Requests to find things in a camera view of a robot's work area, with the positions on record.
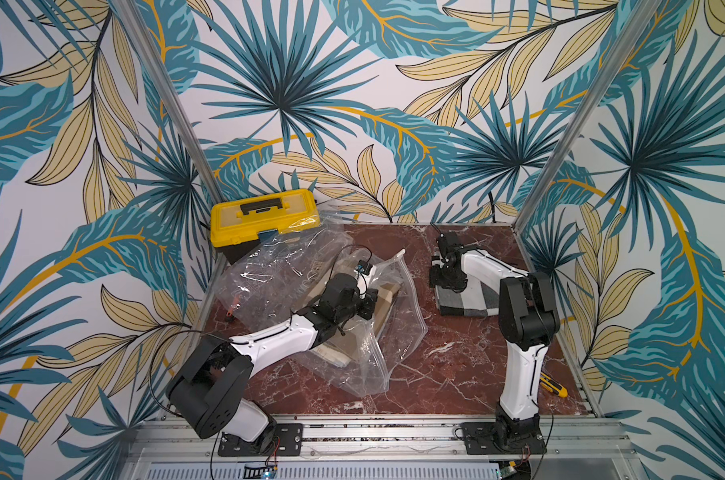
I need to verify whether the brown beige striped blanket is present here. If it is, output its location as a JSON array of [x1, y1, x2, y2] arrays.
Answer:
[[300, 263, 403, 368]]

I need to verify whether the clear plastic vacuum bag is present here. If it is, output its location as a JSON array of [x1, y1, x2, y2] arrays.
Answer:
[[212, 220, 428, 397]]

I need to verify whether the grey checkered blanket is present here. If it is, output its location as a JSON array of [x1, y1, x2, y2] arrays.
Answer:
[[435, 279, 500, 317]]

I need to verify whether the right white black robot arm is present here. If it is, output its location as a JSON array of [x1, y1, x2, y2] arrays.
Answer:
[[430, 232, 560, 448]]

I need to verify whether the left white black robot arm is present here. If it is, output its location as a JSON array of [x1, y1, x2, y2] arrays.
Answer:
[[166, 272, 378, 451]]

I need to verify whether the yellow black toolbox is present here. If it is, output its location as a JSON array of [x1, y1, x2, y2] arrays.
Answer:
[[210, 189, 320, 263]]

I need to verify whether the yellow utility knife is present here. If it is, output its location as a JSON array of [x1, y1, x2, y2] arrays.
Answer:
[[540, 373, 569, 398]]

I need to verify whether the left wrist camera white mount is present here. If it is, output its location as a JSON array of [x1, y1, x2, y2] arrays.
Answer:
[[354, 260, 377, 293]]

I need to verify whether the orange handled screwdriver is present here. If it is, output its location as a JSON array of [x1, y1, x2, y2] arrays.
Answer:
[[226, 295, 242, 317]]

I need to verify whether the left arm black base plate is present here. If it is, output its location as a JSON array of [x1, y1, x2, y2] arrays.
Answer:
[[218, 423, 304, 458]]

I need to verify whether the left aluminium corner post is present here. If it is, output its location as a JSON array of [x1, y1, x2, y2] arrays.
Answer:
[[112, 0, 224, 204]]

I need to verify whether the aluminium corner post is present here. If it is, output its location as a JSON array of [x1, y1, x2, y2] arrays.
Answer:
[[112, 0, 224, 204], [512, 0, 661, 236]]

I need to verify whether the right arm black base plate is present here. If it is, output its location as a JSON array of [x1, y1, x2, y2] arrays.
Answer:
[[460, 422, 547, 456]]

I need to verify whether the aluminium front rail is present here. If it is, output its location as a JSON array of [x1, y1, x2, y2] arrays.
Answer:
[[118, 414, 647, 479]]

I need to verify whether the right aluminium corner post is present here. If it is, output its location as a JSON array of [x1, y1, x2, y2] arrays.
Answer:
[[512, 0, 661, 236]]

